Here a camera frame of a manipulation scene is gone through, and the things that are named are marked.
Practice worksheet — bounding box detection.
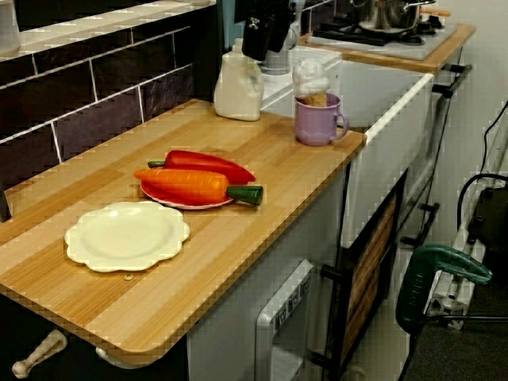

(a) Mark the red toy chili pepper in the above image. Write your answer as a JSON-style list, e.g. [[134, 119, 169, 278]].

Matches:
[[147, 149, 257, 184]]

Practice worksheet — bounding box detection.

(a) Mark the dark framed oven door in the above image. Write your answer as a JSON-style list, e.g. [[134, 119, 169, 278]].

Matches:
[[317, 166, 410, 370]]

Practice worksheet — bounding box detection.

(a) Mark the toy stove top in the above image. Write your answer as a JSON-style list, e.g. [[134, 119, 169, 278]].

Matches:
[[305, 15, 457, 60]]

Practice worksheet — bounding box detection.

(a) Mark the purple plastic mug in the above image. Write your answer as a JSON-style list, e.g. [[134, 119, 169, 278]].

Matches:
[[294, 93, 350, 147]]

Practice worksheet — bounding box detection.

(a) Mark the white toy sink unit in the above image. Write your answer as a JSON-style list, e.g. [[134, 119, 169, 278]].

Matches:
[[261, 45, 434, 249]]

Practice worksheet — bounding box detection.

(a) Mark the white toy detergent bottle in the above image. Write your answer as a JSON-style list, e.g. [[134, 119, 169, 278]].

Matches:
[[213, 38, 265, 122]]

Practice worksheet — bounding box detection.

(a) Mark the dark tiled backsplash hutch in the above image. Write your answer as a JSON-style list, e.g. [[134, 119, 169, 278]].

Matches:
[[0, 0, 223, 223]]

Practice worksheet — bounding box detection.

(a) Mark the toy ice cream cone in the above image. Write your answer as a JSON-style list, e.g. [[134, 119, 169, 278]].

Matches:
[[292, 57, 331, 108]]

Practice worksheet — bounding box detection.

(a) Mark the orange toy carrot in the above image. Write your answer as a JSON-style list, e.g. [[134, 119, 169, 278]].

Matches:
[[133, 168, 264, 206]]

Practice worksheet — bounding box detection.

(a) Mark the white toy kitchen cabinet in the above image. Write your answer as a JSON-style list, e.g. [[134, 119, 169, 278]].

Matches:
[[186, 174, 350, 381]]

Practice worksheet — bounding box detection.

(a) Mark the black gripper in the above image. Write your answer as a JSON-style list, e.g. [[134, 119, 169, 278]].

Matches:
[[241, 0, 297, 62]]

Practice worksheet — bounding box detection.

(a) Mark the black cabinet handle bar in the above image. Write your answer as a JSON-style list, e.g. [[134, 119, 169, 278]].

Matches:
[[400, 202, 441, 247], [432, 63, 473, 98]]

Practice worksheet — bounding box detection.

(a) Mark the orange round plate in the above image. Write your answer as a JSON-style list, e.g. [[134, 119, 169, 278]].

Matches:
[[139, 180, 236, 210]]

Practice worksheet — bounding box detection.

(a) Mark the white wall hook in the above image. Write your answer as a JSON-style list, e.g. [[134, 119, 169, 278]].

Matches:
[[11, 329, 67, 379]]

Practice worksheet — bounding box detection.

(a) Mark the grey toy faucet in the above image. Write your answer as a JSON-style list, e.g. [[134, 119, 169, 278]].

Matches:
[[260, 0, 306, 76]]

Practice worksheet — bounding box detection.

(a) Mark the green hand clamp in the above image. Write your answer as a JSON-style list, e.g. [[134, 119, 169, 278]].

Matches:
[[395, 244, 493, 325]]

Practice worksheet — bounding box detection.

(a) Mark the steel cooking pot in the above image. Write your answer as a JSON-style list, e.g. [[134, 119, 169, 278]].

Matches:
[[351, 0, 452, 33]]

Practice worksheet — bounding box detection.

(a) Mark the aluminium frame profile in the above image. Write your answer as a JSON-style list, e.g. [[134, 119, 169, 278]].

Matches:
[[422, 221, 508, 330]]

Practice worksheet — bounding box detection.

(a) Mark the grey dispenser panel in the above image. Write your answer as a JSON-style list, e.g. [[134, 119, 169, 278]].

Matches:
[[253, 260, 314, 381]]

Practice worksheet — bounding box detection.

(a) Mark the cream scalloped plate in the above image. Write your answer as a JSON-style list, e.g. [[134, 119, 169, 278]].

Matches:
[[63, 200, 191, 273]]

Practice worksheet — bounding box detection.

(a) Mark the black power supply box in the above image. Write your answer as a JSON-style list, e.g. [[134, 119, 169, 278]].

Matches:
[[466, 186, 508, 255]]

